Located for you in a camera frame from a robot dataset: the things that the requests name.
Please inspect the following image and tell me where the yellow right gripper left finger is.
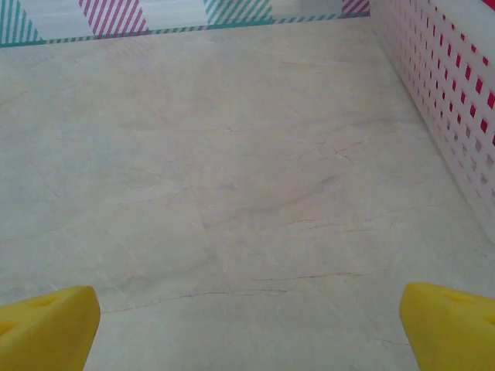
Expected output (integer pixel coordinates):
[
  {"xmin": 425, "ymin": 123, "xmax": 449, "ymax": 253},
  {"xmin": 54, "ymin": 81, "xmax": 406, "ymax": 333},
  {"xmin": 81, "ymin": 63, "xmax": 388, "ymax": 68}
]
[{"xmin": 0, "ymin": 284, "xmax": 102, "ymax": 371}]

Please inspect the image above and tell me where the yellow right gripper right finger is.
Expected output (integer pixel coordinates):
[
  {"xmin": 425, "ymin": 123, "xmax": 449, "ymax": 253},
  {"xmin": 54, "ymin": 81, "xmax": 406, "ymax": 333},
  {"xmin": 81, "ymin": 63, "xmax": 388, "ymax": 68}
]
[{"xmin": 399, "ymin": 282, "xmax": 495, "ymax": 371}]

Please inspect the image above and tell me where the red t-shirt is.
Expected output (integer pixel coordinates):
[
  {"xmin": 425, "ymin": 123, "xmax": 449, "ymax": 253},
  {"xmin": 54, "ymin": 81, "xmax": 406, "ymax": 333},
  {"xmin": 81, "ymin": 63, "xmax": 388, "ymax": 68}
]
[{"xmin": 423, "ymin": 15, "xmax": 495, "ymax": 134}]

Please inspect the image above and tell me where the white perforated plastic basket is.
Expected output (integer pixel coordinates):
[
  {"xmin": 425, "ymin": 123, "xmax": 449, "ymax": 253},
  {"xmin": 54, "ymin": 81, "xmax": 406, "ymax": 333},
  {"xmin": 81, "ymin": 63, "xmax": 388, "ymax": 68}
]
[{"xmin": 369, "ymin": 0, "xmax": 495, "ymax": 245}]

